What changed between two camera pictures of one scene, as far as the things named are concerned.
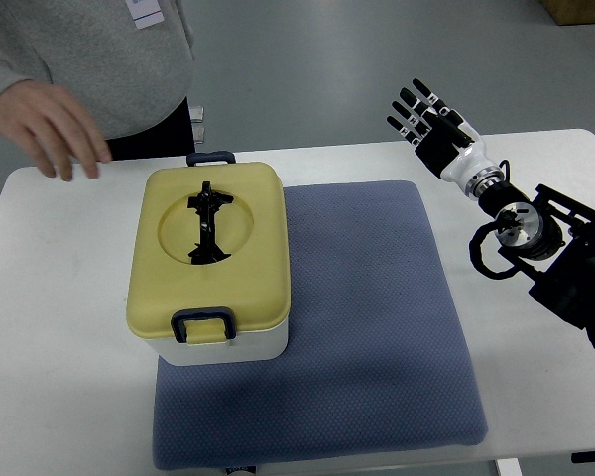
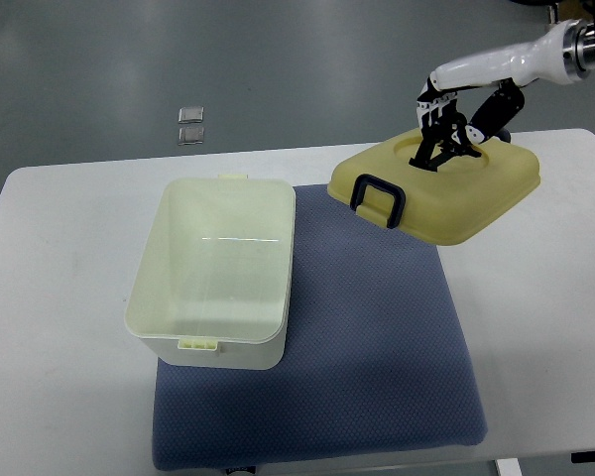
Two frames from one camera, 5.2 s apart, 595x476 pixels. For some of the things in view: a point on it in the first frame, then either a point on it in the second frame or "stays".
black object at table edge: [593, 456] stays
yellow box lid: [209, 236] -> [442, 206]
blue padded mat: [375, 360] stays
